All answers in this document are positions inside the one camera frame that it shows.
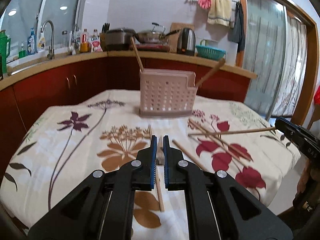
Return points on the pink rubber glove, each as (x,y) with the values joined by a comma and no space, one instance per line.
(205,4)

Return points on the teal plastic colander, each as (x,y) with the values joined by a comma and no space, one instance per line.
(211,53)

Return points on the green thermos jug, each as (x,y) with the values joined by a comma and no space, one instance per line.
(5,47)

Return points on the glass sliding door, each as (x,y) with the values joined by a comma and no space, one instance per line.
(282,49)

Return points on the person right hand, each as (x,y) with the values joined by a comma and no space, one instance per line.
(307,196)

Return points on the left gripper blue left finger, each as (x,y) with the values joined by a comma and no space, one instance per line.
(153,148)

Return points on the steel wok with lid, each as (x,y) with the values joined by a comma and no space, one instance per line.
(156,35)

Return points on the red induction cooktop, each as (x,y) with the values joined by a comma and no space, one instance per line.
(153,47)

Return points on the white mug green handle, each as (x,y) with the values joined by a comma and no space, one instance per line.
(209,43)

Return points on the pink perforated utensil holder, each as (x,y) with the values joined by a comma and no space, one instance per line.
(167,93)

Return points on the wooden chopstick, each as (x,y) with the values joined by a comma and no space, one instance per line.
(190,156)
(215,134)
(268,129)
(159,162)
(220,139)
(217,67)
(137,54)

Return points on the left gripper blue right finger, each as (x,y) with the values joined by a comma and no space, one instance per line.
(166,149)

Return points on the dark grey hanging cloth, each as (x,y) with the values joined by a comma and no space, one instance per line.
(237,34)

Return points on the red white snack bag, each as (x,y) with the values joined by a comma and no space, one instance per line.
(95,46)

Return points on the aluminium sliding window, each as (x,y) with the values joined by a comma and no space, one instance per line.
(22,15)

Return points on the wooden cutting board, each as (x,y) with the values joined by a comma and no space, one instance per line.
(173,39)

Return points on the white spray cleaner bottle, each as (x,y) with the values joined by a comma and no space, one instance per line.
(41,43)

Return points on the yellow hanging towel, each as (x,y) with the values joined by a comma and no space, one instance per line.
(220,12)

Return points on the floral tablecloth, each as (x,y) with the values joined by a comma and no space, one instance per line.
(83,172)

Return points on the knife block with knives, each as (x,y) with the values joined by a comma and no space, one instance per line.
(102,35)

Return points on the black rice cooker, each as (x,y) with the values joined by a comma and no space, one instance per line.
(118,39)

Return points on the orange oil bottle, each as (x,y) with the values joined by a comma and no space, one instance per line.
(85,46)

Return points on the black steel electric kettle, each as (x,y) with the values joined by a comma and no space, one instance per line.
(186,42)

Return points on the green soap dispenser bottle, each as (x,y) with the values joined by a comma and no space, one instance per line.
(22,52)

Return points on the red kitchen cabinets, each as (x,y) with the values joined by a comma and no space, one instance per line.
(70,81)

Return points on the blue detergent bottle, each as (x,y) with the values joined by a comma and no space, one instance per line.
(31,43)

